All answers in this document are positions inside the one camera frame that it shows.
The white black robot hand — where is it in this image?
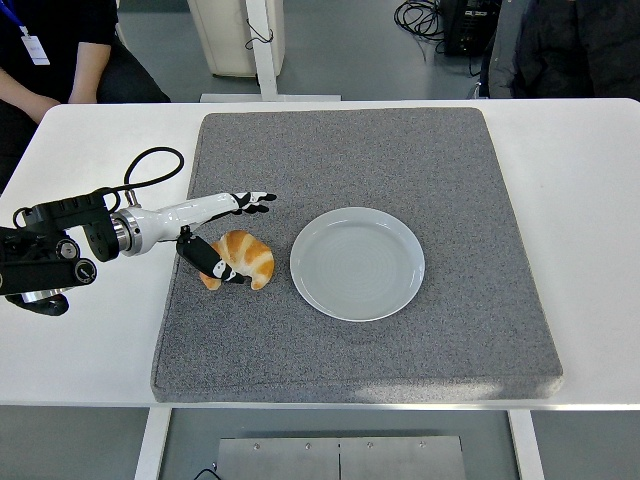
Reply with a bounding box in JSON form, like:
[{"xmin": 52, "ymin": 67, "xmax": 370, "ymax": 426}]
[{"xmin": 127, "ymin": 190, "xmax": 278, "ymax": 285}]

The golden croissant bread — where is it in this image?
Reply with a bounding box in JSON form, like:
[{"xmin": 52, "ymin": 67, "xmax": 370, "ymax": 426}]
[{"xmin": 200, "ymin": 229, "xmax": 275, "ymax": 291}]

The round grey plate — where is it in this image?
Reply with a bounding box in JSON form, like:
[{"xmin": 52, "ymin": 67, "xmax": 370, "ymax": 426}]
[{"xmin": 289, "ymin": 206, "xmax": 426, "ymax": 322}]

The grey metal plate with screws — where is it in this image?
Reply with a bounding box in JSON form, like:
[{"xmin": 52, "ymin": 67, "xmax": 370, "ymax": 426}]
[{"xmin": 216, "ymin": 435, "xmax": 467, "ymax": 480}]

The white table column with foot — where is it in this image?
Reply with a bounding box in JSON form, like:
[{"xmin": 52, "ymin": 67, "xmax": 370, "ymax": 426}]
[{"xmin": 199, "ymin": 0, "xmax": 342, "ymax": 104}]

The cream white cabinet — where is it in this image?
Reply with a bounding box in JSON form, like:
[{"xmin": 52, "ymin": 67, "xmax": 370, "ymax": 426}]
[{"xmin": 187, "ymin": 0, "xmax": 286, "ymax": 79}]

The white table leg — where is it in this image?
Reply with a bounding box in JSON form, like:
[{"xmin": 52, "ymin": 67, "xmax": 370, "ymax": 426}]
[
  {"xmin": 133, "ymin": 407, "xmax": 174, "ymax": 480},
  {"xmin": 507, "ymin": 409, "xmax": 546, "ymax": 480}
]

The grey fabric mat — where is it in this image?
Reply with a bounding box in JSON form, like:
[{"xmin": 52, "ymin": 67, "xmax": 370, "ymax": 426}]
[{"xmin": 150, "ymin": 106, "xmax": 564, "ymax": 404}]

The black equipment box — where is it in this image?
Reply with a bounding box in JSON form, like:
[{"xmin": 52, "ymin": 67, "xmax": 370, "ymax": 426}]
[{"xmin": 442, "ymin": 0, "xmax": 503, "ymax": 58}]

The person in dark jacket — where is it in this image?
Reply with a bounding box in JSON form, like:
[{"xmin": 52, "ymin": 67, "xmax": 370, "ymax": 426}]
[{"xmin": 479, "ymin": 0, "xmax": 640, "ymax": 99}]

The seated person with lanyard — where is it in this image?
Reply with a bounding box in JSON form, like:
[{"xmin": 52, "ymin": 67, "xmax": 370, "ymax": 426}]
[{"xmin": 0, "ymin": 0, "xmax": 172, "ymax": 196}]

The black cable bundle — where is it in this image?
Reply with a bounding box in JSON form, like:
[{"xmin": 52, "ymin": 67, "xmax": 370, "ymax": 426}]
[{"xmin": 392, "ymin": 0, "xmax": 449, "ymax": 54}]

